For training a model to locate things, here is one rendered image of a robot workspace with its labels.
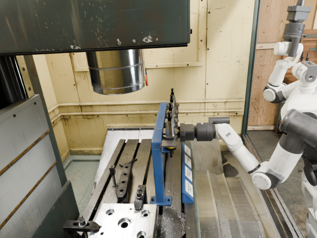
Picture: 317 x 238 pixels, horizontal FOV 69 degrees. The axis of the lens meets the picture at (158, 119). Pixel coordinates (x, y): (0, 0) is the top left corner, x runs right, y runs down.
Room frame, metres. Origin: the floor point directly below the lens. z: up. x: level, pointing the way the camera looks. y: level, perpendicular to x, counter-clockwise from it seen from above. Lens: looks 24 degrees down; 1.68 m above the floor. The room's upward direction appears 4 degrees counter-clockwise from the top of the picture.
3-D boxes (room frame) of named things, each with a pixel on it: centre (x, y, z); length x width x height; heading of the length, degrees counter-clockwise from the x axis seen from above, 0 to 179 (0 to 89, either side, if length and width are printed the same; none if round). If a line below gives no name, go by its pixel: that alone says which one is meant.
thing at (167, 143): (0.81, -0.04, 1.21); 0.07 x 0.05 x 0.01; 83
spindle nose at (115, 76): (0.66, 0.11, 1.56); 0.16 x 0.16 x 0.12
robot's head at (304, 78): (0.89, -0.60, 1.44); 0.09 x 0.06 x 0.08; 167
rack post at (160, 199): (0.82, 0.02, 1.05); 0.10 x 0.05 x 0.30; 83
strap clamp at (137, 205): (0.75, 0.10, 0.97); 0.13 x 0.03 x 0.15; 173
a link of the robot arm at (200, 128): (0.96, -0.16, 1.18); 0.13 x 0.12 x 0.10; 173
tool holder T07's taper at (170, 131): (0.86, -0.05, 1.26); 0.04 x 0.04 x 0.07
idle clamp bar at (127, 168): (0.93, 0.19, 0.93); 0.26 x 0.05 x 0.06; 178
